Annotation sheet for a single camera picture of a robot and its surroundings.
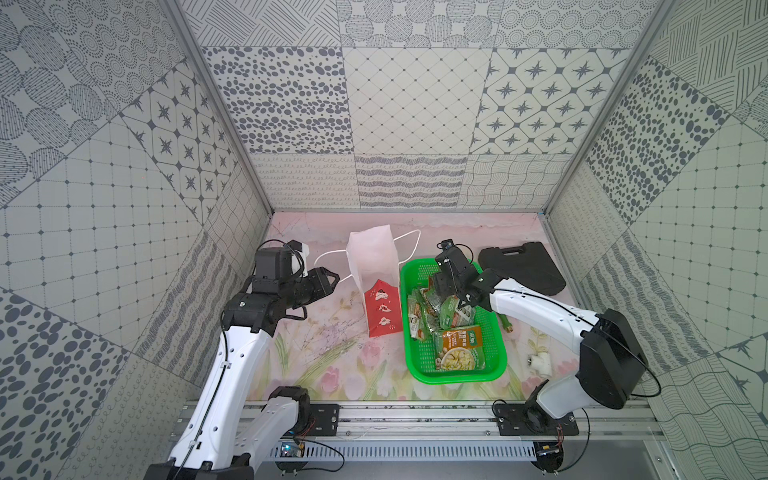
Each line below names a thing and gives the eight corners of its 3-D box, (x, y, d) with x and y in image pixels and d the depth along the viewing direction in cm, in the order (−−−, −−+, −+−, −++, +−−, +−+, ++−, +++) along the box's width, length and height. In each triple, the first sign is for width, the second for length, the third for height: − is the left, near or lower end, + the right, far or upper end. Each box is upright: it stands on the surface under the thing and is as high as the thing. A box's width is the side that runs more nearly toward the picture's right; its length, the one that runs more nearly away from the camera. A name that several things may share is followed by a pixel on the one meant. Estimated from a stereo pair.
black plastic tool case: (486, 294, 99) (490, 285, 94) (476, 252, 110) (480, 242, 106) (558, 294, 99) (566, 285, 94) (541, 252, 110) (547, 242, 106)
